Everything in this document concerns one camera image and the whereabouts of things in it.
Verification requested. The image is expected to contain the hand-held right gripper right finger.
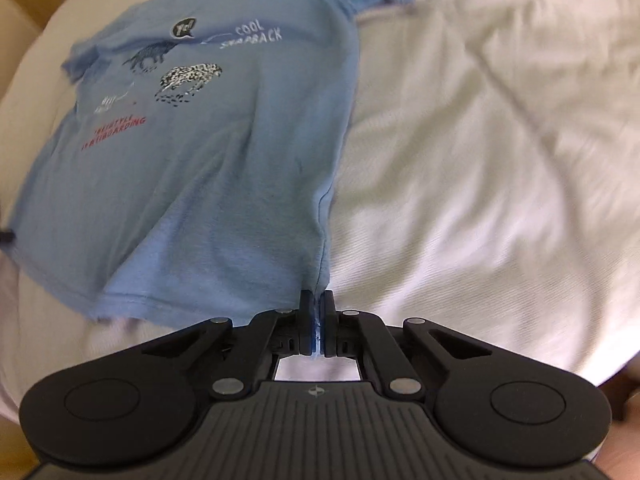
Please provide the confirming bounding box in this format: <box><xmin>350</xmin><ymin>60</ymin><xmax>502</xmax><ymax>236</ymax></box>
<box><xmin>322</xmin><ymin>290</ymin><xmax>496</xmax><ymax>402</ymax></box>

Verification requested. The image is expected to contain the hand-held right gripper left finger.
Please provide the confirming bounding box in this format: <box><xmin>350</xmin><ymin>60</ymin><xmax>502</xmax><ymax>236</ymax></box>
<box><xmin>142</xmin><ymin>290</ymin><xmax>314</xmax><ymax>402</ymax></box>

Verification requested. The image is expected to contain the light blue printed t-shirt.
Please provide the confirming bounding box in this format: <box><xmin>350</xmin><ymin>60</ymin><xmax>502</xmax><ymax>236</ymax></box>
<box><xmin>5</xmin><ymin>0</ymin><xmax>443</xmax><ymax>323</ymax></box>

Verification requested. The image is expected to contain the white bed sheet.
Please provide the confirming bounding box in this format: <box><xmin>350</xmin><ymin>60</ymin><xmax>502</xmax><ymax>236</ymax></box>
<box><xmin>0</xmin><ymin>0</ymin><xmax>640</xmax><ymax>426</ymax></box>

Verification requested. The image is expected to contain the beige wooden headboard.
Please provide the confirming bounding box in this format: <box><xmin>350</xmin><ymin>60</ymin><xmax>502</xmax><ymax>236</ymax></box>
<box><xmin>0</xmin><ymin>0</ymin><xmax>116</xmax><ymax>101</ymax></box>

